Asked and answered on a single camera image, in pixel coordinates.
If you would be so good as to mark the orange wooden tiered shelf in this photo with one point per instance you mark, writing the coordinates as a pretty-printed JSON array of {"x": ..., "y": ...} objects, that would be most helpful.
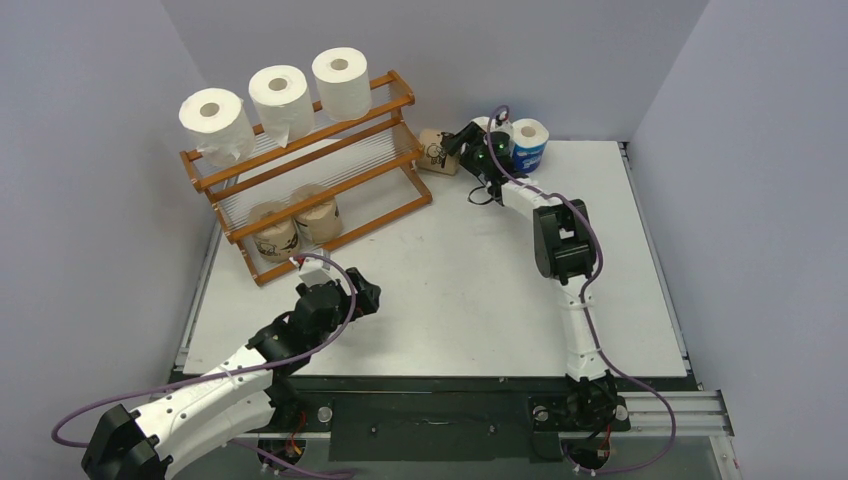
[{"x": 367, "y": 166}]

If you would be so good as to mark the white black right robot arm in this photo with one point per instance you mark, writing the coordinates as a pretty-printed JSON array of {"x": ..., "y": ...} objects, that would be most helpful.
[{"x": 566, "y": 252}]

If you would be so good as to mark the brown roll plain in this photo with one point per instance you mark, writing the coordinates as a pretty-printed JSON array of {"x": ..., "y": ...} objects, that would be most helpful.
[{"x": 321, "y": 222}]

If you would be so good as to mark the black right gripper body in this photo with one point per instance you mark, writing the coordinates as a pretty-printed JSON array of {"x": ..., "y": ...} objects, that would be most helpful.
[{"x": 463, "y": 142}]

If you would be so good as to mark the brown roll with cartoon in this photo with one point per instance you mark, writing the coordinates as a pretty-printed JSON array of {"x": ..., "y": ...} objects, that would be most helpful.
[{"x": 434, "y": 157}]

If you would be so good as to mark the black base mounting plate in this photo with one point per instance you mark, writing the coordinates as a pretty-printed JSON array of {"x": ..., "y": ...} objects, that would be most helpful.
[{"x": 456, "y": 419}]

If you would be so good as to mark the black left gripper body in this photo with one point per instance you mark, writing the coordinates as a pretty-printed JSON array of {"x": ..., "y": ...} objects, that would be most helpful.
[{"x": 343, "y": 313}]

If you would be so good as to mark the white toilet paper roll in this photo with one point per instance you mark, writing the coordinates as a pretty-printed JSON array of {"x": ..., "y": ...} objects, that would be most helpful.
[
  {"x": 343, "y": 83},
  {"x": 282, "y": 99},
  {"x": 218, "y": 124}
]

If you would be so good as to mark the blue toilet roll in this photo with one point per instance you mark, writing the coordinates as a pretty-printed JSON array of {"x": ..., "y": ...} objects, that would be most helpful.
[
  {"x": 483, "y": 122},
  {"x": 530, "y": 138}
]

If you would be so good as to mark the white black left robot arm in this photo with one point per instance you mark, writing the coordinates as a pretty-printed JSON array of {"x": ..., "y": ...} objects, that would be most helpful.
[{"x": 159, "y": 439}]

